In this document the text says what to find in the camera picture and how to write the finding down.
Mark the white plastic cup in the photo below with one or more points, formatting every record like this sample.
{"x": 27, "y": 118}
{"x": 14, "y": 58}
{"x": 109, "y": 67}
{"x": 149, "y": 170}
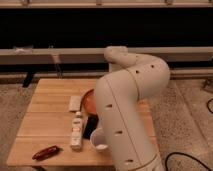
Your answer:
{"x": 97, "y": 140}

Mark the white plastic bottle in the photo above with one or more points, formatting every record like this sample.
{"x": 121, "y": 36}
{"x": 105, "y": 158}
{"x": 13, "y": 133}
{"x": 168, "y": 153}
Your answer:
{"x": 76, "y": 131}

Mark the white rectangular box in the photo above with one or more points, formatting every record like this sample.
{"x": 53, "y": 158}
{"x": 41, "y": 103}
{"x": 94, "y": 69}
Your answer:
{"x": 75, "y": 103}

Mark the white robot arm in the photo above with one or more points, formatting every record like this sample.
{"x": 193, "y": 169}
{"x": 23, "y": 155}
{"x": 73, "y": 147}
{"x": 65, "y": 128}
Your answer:
{"x": 137, "y": 76}

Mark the wooden table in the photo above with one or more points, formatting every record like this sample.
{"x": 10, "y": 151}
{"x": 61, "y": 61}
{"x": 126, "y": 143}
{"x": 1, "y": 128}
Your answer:
{"x": 47, "y": 122}

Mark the red chili pepper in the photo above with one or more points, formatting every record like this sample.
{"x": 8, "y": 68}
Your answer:
{"x": 46, "y": 153}

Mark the long grey bench rail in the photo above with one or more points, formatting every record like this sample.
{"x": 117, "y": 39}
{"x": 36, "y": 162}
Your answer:
{"x": 30, "y": 56}

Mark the orange ceramic bowl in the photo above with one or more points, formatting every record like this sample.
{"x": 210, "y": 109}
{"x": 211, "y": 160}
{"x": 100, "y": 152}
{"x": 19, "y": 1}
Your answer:
{"x": 88, "y": 102}

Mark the black smartphone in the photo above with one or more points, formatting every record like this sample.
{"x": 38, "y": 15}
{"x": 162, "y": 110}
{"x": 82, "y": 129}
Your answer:
{"x": 91, "y": 125}

